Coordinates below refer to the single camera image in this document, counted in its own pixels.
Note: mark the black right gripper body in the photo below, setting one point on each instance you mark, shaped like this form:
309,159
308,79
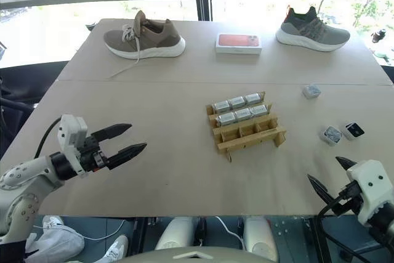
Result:
349,201

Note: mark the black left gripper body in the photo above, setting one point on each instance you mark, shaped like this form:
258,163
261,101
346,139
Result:
92,155

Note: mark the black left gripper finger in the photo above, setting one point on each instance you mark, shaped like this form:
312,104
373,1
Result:
129,152
115,129

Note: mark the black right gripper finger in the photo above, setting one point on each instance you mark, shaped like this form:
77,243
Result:
320,190
345,162

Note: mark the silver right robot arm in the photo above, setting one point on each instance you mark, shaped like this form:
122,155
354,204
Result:
383,226

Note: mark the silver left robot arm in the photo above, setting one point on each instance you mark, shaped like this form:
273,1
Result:
21,176

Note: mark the cardboard tray with silver packs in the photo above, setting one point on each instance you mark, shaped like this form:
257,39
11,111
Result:
249,136

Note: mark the white phone box, red print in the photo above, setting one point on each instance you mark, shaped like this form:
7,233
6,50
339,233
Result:
238,42

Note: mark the white rounded robot leg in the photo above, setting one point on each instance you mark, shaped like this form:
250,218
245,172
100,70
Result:
260,235
177,232

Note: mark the white sneaker of bystander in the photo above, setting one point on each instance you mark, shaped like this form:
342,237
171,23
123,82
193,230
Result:
53,221
117,249

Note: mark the brown sneaker with white sole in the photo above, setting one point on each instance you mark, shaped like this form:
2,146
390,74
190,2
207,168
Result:
154,39

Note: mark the black chair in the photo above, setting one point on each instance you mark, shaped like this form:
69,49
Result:
24,84

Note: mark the grey trouser leg of bystander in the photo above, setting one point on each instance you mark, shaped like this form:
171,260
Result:
55,246

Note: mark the beige robot torso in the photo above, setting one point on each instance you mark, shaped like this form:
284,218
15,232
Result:
197,255

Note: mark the grey sneaker with white sole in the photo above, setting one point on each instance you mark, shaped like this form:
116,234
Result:
314,33

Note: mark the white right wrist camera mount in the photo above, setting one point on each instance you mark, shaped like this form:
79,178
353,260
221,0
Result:
371,183

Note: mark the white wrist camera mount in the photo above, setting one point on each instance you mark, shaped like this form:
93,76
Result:
71,135
371,183

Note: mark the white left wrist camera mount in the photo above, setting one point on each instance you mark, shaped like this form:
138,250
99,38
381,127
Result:
71,135

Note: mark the small black-topped white block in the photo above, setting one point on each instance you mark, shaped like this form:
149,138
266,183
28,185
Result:
353,130

